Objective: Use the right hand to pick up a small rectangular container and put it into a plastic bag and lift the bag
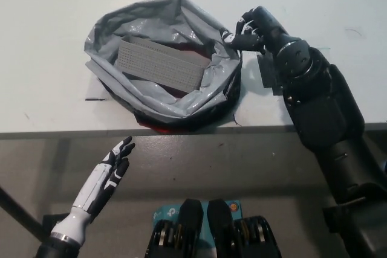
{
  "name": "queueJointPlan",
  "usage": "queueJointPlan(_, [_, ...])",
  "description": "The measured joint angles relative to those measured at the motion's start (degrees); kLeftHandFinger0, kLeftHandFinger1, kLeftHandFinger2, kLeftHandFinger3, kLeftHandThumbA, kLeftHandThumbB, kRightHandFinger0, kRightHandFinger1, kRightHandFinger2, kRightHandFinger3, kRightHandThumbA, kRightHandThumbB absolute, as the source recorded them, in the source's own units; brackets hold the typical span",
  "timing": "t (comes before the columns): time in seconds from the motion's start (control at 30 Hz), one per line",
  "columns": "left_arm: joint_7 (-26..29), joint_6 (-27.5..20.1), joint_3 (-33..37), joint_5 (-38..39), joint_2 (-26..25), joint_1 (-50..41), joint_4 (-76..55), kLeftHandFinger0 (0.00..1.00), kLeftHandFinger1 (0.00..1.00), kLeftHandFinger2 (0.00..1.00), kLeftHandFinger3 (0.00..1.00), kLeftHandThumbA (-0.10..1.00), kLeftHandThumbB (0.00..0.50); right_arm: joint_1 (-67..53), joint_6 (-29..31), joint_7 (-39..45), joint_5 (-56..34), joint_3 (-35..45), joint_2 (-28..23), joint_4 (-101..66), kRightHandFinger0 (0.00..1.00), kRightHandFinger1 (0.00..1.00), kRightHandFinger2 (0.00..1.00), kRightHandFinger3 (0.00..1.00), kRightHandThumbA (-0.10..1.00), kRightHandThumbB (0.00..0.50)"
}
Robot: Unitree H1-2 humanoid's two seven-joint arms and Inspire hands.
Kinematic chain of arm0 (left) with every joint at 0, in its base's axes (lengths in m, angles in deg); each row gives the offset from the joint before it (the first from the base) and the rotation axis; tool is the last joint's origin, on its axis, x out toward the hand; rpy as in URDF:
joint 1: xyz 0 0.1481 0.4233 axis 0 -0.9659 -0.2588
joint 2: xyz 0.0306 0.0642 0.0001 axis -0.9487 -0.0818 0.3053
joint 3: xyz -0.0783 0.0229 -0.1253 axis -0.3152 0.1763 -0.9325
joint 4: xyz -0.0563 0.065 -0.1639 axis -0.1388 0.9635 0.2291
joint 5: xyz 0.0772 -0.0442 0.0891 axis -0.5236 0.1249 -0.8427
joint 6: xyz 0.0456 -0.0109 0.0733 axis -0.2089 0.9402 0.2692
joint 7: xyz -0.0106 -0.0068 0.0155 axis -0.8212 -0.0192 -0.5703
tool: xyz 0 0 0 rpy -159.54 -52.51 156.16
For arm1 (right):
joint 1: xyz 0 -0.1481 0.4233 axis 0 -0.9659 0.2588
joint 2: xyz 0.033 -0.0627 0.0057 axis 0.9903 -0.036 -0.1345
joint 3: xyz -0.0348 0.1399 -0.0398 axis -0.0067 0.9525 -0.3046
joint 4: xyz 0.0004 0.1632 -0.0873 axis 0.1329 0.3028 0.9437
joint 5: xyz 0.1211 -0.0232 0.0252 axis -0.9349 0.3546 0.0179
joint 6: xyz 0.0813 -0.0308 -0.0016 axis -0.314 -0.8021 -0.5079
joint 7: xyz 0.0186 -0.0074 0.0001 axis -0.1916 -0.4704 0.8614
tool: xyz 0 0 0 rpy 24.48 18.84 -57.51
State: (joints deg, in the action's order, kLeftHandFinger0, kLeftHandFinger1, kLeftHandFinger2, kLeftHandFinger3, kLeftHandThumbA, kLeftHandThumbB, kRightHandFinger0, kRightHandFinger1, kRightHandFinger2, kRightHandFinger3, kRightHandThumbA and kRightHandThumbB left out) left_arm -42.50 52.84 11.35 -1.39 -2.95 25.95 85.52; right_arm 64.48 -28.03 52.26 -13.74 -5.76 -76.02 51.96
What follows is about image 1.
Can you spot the grey perforated rectangular container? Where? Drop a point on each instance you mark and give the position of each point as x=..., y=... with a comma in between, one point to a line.
x=157, y=67

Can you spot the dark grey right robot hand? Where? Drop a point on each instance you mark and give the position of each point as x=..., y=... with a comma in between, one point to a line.
x=269, y=31

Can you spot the grey and black plastic bag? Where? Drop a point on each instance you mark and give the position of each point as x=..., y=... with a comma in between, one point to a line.
x=136, y=28

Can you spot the teal cardboard box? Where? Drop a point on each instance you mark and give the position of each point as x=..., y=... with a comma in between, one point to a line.
x=166, y=212

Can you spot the black tape patch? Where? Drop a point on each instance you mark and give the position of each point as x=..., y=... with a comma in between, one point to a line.
x=267, y=73

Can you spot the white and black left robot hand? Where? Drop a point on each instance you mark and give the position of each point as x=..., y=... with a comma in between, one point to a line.
x=93, y=188

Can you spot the black metal table leg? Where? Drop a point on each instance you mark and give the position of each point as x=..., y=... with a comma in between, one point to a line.
x=18, y=209

